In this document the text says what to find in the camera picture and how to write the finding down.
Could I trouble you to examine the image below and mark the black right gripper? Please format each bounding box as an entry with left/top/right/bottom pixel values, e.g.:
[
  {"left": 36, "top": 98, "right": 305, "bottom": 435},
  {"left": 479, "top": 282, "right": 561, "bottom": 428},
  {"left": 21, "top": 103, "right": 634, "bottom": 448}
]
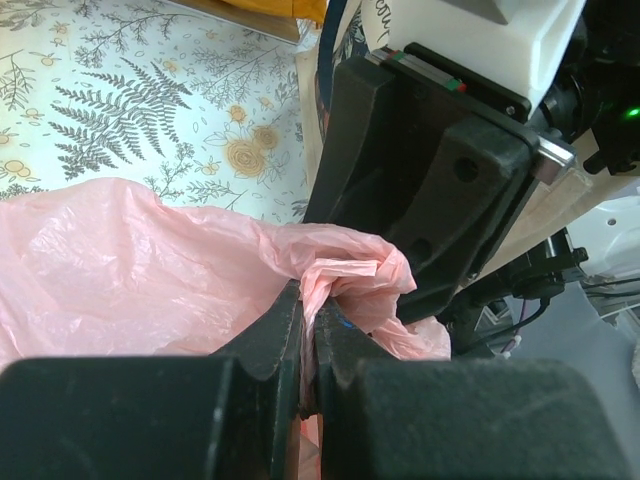
[{"left": 299, "top": 42, "right": 581, "bottom": 326}]

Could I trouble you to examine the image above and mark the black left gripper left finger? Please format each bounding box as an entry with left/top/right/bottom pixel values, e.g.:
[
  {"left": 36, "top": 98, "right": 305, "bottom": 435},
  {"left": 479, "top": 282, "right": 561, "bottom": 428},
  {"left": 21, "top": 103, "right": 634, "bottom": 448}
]
[{"left": 1, "top": 281, "right": 302, "bottom": 479}]

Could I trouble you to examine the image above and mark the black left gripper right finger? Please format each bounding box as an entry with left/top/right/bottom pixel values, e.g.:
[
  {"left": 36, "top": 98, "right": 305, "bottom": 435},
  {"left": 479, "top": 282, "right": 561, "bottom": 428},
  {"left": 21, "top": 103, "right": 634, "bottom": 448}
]
[{"left": 314, "top": 302, "right": 632, "bottom": 479}]

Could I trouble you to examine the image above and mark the pink plastic bag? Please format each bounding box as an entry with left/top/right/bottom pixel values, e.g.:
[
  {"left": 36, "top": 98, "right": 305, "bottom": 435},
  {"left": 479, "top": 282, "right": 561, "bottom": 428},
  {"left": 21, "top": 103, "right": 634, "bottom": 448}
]
[{"left": 0, "top": 177, "right": 451, "bottom": 480}]

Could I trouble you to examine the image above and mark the beige canvas tote bag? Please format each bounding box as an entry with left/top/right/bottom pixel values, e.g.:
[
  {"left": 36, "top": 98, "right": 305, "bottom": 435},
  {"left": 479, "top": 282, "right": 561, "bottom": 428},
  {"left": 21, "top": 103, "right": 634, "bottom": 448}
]
[{"left": 295, "top": 0, "right": 392, "bottom": 192}]

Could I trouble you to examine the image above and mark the orange snack bag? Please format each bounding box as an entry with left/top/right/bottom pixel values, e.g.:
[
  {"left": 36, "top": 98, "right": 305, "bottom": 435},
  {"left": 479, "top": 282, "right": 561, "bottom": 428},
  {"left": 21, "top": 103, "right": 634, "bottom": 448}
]
[{"left": 175, "top": 0, "right": 329, "bottom": 44}]

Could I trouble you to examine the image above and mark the floral table mat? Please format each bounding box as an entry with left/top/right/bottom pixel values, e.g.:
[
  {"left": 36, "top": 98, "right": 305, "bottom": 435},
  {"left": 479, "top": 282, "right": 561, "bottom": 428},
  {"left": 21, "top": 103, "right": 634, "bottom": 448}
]
[{"left": 1, "top": 1, "right": 310, "bottom": 224}]

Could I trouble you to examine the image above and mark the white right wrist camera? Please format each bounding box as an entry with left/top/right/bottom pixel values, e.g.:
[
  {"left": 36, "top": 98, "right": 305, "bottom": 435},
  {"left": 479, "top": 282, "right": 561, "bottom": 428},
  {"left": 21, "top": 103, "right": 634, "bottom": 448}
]
[{"left": 361, "top": 0, "right": 585, "bottom": 108}]

